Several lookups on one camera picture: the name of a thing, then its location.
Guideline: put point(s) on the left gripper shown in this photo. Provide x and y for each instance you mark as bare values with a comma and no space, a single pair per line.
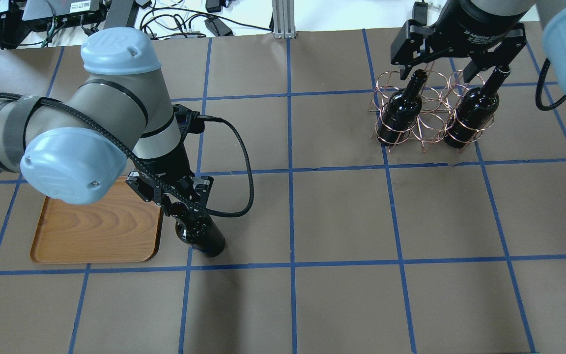
171,165

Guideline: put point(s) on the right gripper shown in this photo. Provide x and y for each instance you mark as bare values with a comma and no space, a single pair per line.
472,25

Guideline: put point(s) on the dark wine bottle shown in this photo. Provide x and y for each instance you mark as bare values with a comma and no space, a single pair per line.
197,229
401,111
476,109

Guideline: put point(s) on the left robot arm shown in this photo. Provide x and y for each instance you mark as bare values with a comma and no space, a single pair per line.
74,150

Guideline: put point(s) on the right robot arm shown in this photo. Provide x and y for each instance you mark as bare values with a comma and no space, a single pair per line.
552,15

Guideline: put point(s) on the wooden tray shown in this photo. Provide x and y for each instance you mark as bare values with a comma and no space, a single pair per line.
120,228

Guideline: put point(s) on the black power adapter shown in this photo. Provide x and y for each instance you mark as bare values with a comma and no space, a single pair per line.
217,27

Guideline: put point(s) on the copper wire bottle basket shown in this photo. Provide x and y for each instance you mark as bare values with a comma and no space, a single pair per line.
439,105

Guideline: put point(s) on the aluminium frame post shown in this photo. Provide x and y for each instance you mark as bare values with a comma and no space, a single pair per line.
284,26

